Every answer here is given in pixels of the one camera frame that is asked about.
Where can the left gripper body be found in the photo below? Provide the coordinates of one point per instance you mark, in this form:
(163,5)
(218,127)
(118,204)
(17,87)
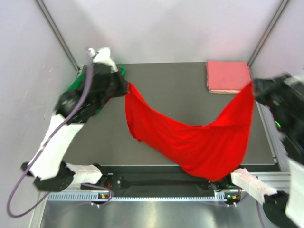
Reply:
(117,89)

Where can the right corner aluminium post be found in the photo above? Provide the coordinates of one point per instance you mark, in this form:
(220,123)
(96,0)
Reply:
(269,29)

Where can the left corner aluminium post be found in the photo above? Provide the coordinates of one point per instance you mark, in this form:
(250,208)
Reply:
(56,32)

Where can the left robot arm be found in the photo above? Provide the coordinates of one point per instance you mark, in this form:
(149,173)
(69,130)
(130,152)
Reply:
(50,171)

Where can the folded pink t shirt stack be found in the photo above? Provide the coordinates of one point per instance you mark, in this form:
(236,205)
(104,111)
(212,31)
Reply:
(227,77)

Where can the corner aluminium post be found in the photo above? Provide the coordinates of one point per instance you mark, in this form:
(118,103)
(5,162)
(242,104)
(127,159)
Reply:
(269,29)
(56,32)

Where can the green plastic bin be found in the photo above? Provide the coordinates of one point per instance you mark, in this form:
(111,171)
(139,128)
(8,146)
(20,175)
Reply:
(96,98)

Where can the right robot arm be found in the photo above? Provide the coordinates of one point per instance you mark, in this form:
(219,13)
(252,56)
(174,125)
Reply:
(284,97)

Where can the red t shirt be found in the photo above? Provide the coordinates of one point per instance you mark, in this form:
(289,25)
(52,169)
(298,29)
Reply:
(212,151)

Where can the grey slotted cable duct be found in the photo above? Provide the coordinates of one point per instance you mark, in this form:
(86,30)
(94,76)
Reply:
(102,196)

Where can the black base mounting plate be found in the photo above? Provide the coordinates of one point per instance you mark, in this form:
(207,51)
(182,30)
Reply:
(119,181)

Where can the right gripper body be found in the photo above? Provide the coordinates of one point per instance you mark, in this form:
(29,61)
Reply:
(271,93)

